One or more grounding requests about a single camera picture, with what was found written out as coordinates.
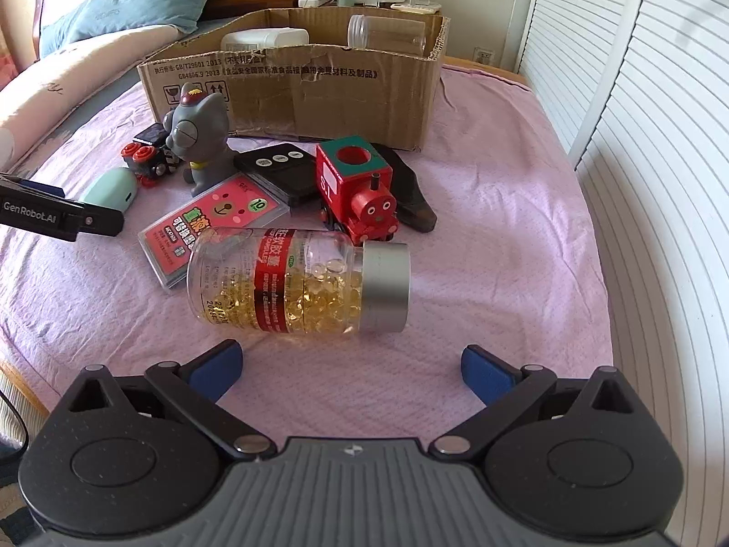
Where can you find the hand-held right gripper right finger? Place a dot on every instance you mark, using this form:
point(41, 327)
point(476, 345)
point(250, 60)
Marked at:
point(484, 370)

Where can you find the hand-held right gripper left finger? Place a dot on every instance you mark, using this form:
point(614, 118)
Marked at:
point(213, 370)

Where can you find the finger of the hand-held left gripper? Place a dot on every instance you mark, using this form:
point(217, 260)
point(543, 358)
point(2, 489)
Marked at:
point(102, 222)
point(34, 186)

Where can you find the mint green case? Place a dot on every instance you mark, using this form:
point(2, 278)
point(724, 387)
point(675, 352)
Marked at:
point(108, 188)

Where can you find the pink card case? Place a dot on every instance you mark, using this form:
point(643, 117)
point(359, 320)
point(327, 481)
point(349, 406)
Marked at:
point(171, 239)

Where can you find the black toy train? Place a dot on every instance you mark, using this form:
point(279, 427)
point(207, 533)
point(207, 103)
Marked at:
point(151, 154)

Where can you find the capsule bottle with silver lid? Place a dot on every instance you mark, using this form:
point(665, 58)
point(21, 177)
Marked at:
point(273, 285)

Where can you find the grey cat toy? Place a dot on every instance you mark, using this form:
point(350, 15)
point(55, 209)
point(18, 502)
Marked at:
point(193, 137)

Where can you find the black digital timer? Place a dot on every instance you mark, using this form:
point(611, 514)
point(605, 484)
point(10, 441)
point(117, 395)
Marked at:
point(285, 182)

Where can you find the red toy train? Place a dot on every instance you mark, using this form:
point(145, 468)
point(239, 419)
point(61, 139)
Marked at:
point(364, 194)

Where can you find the brown cardboard box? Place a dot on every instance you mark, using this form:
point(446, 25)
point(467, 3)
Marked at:
point(341, 102)

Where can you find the cream quilt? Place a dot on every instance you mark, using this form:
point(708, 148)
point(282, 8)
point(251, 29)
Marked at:
point(57, 80)

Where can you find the pink bed sheet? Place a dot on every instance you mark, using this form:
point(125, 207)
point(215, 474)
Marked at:
point(484, 239)

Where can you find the teal pillow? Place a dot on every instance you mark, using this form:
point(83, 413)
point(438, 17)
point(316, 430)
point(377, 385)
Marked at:
point(131, 0)

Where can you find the white louvered closet door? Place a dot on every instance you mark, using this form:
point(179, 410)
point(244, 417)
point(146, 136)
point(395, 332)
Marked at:
point(672, 239)
point(569, 40)

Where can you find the white plastic bottle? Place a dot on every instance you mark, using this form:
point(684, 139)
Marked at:
point(262, 39)

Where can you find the wooden nightstand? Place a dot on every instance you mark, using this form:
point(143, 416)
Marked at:
point(364, 7)

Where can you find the clear plastic jar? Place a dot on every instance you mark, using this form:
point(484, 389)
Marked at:
point(387, 34)

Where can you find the wooden bed frame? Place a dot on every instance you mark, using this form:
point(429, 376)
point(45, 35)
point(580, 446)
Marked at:
point(484, 66)

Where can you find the wall socket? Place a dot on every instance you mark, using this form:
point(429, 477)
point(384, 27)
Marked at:
point(484, 56)

